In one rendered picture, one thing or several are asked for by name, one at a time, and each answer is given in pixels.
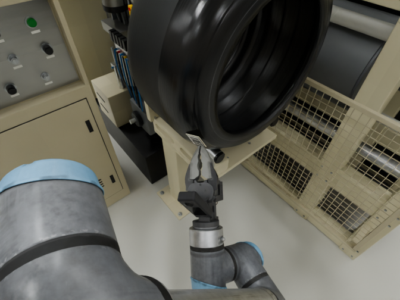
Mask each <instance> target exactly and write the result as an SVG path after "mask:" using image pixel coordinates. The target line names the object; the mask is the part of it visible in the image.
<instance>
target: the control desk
mask: <svg viewBox="0 0 400 300"><path fill-rule="evenodd" d="M45 159H64V160H72V161H75V162H78V163H81V164H83V165H85V166H87V167H89V168H90V169H91V170H92V171H93V172H94V173H95V174H96V176H97V178H98V181H99V184H100V185H101V186H102V187H103V189H104V199H105V202H106V205H107V207H109V206H111V205H112V204H114V203H116V202H117V201H119V200H120V199H122V198H124V197H125V196H127V195H128V194H130V190H129V187H128V185H127V182H126V180H125V177H124V174H123V171H122V169H121V166H120V163H119V161H118V158H117V156H116V153H115V150H114V147H113V145H112V142H111V139H110V137H109V134H108V132H107V128H106V127H105V123H104V121H103V118H102V115H101V113H100V110H99V108H98V104H97V103H96V99H95V97H94V94H93V92H92V89H91V86H90V84H89V81H88V77H87V75H86V72H85V70H84V67H83V64H82V62H81V59H80V57H79V53H78V51H77V48H76V46H75V43H74V40H73V38H72V35H71V33H70V29H69V28H68V24H67V22H66V19H65V17H64V14H63V11H62V9H61V5H60V3H59V0H0V181H1V180H2V178H3V177H4V176H5V175H6V174H8V173H9V172H10V171H12V170H13V169H15V168H17V167H19V166H21V165H23V164H31V163H33V162H34V161H38V160H45Z"/></svg>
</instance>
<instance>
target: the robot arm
mask: <svg viewBox="0 0 400 300"><path fill-rule="evenodd" d="M200 155H201V157H202V158H201V159H200ZM202 166H203V167H202ZM201 168H202V171H201ZM201 172H202V176H204V177H205V178H207V180H205V181H198V180H199V177H200V176H201ZM185 185H186V191H187V192H179V195H178V199H177V200H178V201H179V202H180V203H181V204H182V205H183V206H184V207H185V208H186V209H187V210H189V211H190V212H191V213H192V214H193V215H194V216H195V217H199V219H196V220H193V221H192V224H193V226H191V227H190V228H189V245H190V272H191V276H190V279H191V284H192V289H167V288H166V287H165V286H164V284H163V283H161V282H160V281H159V280H157V279H155V278H153V277H151V276H144V275H138V274H137V273H135V272H134V271H133V270H132V269H131V268H130V267H129V266H128V265H127V263H126V262H125V261H124V259H123V257H122V255H121V252H120V247H119V245H118V241H117V238H116V235H115V231H114V228H113V224H112V222H111V218H110V215H109V212H108V208H107V205H106V202H105V199H104V189H103V187H102V186H101V185H100V184H99V181H98V178H97V176H96V174H95V173H94V172H93V171H92V170H91V169H90V168H89V167H87V166H85V165H83V164H81V163H79V162H75V161H72V160H64V159H45V160H38V161H34V162H33V163H31V164H23V165H21V166H19V167H17V168H15V169H13V170H12V171H10V172H9V173H8V174H6V175H5V176H4V177H3V178H2V180H1V181H0V300H285V298H284V297H283V295H282V294H281V292H280V291H279V289H278V288H277V286H276V285H275V284H274V282H273V281H272V279H271V277H270V276H269V275H268V273H267V271H266V270H265V268H264V267H263V265H264V258H263V255H262V252H261V250H260V249H259V247H257V246H256V244H254V243H252V242H248V241H245V242H237V243H235V244H232V245H228V246H224V241H225V237H223V227H222V226H221V225H219V219H218V216H217V213H216V205H217V204H218V201H222V200H223V182H221V181H219V180H218V175H217V172H216V171H215V169H214V160H213V159H212V158H211V157H210V155H209V153H208V151H207V150H206V149H205V148H204V146H203V145H200V146H198V147H197V149H196V151H195V152H194V154H193V157H192V159H191V161H190V164H189V166H188V168H187V172H186V175H185ZM216 203H217V204H216ZM232 281H234V282H235V283H236V286H237V287H238V289H227V287H226V283H230V282H232Z"/></svg>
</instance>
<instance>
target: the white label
mask: <svg viewBox="0 0 400 300"><path fill-rule="evenodd" d="M186 136H187V137H188V138H189V139H190V140H191V141H192V142H193V144H196V145H203V146H204V147H207V146H206V145H205V144H204V143H203V141H202V140H201V138H200V137H199V136H194V135H190V134H187V133H186Z"/></svg>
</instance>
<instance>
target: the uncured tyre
mask: <svg viewBox="0 0 400 300"><path fill-rule="evenodd" d="M332 6H333V0H134V1H133V5H132V9H131V13H130V18H129V25H128V31H127V55H128V60H129V67H130V71H131V74H132V77H133V80H134V82H135V85H136V87H137V89H138V91H139V93H140V95H141V97H142V98H143V100H144V101H145V102H146V104H147V105H148V106H149V107H150V108H151V109H152V110H153V111H154V112H156V113H157V114H158V115H159V116H160V117H161V118H162V119H163V120H164V121H165V122H166V123H167V124H168V125H170V126H171V127H172V128H173V129H174V130H175V131H176V132H177V133H178V134H179V135H180V136H181V137H183V138H184V139H185V140H187V141H188V142H190V143H193V142H192V141H191V140H190V139H189V138H188V137H187V136H186V133H187V134H190V135H194V136H199V137H200V138H201V140H202V141H203V143H204V144H205V145H206V146H207V147H204V148H205V149H221V148H228V147H233V146H237V145H240V144H242V143H245V142H247V141H249V140H250V139H252V138H254V137H256V136H257V135H258V134H260V133H261V132H262V131H263V130H265V129H266V128H267V127H268V126H269V125H270V124H271V123H272V122H273V121H274V120H275V119H276V118H277V117H278V116H279V115H280V114H281V113H282V112H283V111H284V110H285V108H286V107H287V106H288V105H289V104H290V102H291V101H292V100H293V98H294V97H295V95H296V94H297V93H298V91H299V90H300V88H301V86H302V85H303V84H304V81H305V80H306V78H307V77H308V75H309V73H310V71H311V69H312V67H313V65H314V63H315V61H316V59H317V57H318V55H319V53H320V50H321V47H322V45H323V42H324V39H325V37H326V33H327V30H328V27H329V23H330V18H331V14H332Z"/></svg>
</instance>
